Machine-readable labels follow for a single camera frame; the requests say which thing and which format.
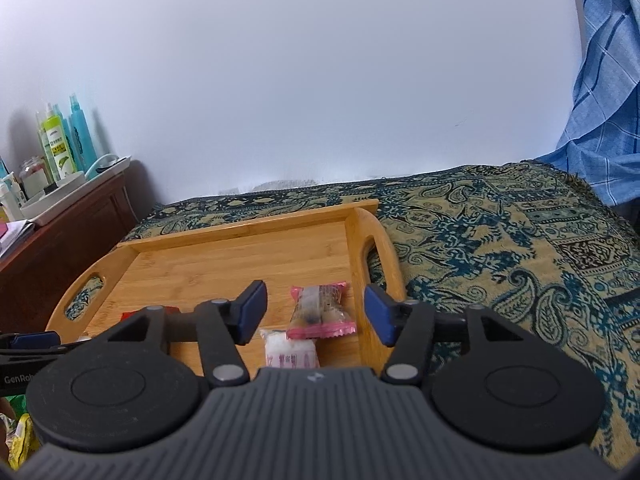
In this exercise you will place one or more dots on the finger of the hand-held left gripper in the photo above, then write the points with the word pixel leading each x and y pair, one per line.
pixel 30 340

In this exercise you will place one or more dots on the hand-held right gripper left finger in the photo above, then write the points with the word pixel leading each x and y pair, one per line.
pixel 252 307

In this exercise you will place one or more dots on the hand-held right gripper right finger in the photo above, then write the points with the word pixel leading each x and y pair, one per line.
pixel 377 317

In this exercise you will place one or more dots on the white snack packet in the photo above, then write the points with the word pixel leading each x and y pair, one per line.
pixel 290 350

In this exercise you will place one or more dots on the pink snack packet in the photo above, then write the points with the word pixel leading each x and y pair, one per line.
pixel 320 312

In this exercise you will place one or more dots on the yellow snack packet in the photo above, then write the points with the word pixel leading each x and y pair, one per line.
pixel 21 440

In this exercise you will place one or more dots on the red snack packet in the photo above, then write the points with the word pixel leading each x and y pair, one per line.
pixel 131 314

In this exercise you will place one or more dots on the wooden nightstand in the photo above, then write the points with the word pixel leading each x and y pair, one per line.
pixel 65 255

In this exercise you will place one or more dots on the stack of papers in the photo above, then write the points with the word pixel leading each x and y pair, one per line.
pixel 12 237

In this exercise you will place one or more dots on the paisley patterned blanket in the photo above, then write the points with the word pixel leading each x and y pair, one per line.
pixel 475 240

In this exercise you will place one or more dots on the small white bottle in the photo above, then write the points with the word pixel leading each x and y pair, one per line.
pixel 7 202

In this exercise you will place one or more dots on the white plastic tray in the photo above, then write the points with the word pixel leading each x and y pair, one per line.
pixel 75 200

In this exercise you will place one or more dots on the glass jar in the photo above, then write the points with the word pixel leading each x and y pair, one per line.
pixel 32 175

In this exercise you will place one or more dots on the pale curved scoop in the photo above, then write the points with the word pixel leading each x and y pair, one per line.
pixel 102 162

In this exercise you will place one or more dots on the yellow-green spray bottle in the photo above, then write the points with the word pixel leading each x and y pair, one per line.
pixel 60 150

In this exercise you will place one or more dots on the teal spray bottle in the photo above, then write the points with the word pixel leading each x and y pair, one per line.
pixel 82 130

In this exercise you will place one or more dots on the blue plaid cloth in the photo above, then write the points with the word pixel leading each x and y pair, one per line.
pixel 605 110

